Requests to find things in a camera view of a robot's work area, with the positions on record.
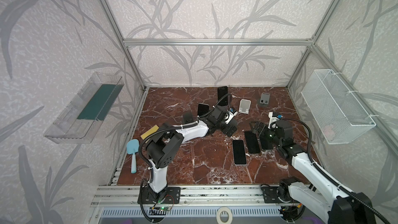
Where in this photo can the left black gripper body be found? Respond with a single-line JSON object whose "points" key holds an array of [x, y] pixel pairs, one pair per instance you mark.
{"points": [[228, 126]]}

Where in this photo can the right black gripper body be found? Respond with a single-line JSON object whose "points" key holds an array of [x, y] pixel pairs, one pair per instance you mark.
{"points": [[263, 131]]}

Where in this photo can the white-edged phone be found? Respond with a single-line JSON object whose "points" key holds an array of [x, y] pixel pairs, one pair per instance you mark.
{"points": [[266, 143]]}

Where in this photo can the black phone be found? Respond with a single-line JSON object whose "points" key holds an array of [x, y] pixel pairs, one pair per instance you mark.
{"points": [[221, 92], [252, 142]]}

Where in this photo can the green-edged phone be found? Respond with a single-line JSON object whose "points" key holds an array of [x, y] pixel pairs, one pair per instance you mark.
{"points": [[203, 109]]}

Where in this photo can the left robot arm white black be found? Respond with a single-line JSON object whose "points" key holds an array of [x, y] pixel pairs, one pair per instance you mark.
{"points": [[160, 148]]}

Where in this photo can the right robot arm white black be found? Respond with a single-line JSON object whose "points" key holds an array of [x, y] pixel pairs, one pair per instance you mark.
{"points": [[354, 208]]}

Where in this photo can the white phone stand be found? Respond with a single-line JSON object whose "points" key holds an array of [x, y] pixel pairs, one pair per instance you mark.
{"points": [[244, 106]]}

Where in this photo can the grey phone stand rear right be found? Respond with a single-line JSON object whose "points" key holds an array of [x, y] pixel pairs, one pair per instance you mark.
{"points": [[264, 99]]}

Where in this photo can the dark round phone stand left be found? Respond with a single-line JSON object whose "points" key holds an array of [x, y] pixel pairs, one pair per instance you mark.
{"points": [[187, 118]]}

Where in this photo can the yellow sponge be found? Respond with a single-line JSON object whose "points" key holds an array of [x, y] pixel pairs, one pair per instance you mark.
{"points": [[149, 132]]}

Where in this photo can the white tape roll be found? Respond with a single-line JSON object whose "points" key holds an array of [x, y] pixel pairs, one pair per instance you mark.
{"points": [[224, 215]]}

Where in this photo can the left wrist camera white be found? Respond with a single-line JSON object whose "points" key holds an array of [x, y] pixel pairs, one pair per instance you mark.
{"points": [[231, 113]]}

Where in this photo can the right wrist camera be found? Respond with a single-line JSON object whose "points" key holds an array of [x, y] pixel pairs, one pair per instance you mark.
{"points": [[273, 117]]}

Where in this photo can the white wire mesh basket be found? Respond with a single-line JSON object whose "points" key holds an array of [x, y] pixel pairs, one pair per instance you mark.
{"points": [[337, 111]]}

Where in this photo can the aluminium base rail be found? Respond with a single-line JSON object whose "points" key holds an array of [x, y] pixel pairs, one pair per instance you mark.
{"points": [[216, 195]]}

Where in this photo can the clear plastic wall bin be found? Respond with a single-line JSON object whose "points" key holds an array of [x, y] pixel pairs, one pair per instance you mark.
{"points": [[80, 121]]}

